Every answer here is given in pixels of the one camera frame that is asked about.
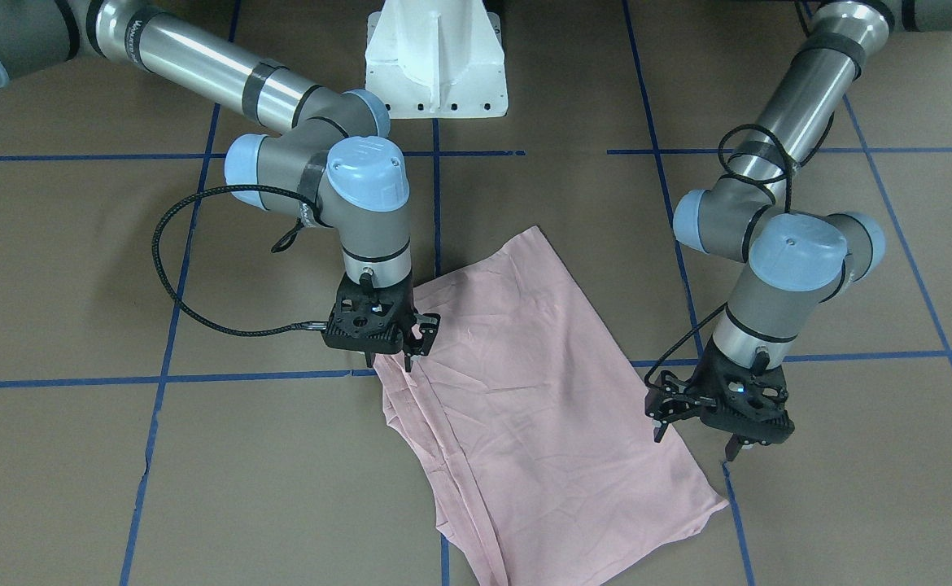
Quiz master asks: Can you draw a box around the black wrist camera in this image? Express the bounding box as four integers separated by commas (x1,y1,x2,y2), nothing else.
700,381,796,444
322,293,403,355

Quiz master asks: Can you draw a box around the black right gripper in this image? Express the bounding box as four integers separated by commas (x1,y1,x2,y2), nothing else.
338,273,440,372

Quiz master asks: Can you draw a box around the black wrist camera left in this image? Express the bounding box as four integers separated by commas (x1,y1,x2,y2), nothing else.
700,381,796,444

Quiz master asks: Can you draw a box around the pink Snoopy t-shirt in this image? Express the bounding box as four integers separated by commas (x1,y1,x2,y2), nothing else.
374,226,727,585

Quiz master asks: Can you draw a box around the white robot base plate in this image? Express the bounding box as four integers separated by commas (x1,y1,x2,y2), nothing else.
365,1,509,120

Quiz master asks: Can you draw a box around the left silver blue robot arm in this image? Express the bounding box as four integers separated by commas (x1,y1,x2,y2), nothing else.
644,1,952,461

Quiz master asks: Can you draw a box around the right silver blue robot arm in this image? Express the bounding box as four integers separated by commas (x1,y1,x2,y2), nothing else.
0,1,440,371

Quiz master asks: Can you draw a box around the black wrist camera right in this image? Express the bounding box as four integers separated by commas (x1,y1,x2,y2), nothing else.
322,293,403,355

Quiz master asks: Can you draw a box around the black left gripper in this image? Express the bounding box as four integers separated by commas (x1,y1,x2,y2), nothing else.
644,342,786,463

